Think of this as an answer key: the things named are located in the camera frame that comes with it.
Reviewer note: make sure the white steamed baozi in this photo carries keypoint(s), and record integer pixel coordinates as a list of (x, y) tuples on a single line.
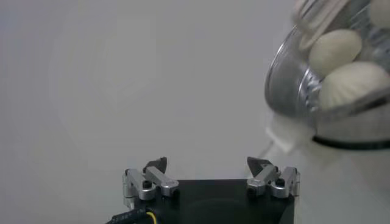
[(335, 51), (350, 85)]

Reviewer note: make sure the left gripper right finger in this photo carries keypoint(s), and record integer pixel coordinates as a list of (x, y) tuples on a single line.
[(268, 182)]

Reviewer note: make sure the perforated steel steamer basket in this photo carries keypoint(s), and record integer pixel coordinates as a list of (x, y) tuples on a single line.
[(283, 91)]

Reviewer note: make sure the round glass pot lid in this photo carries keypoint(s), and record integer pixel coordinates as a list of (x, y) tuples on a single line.
[(323, 18)]

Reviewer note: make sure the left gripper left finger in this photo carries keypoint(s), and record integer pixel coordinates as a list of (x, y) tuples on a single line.
[(158, 182)]

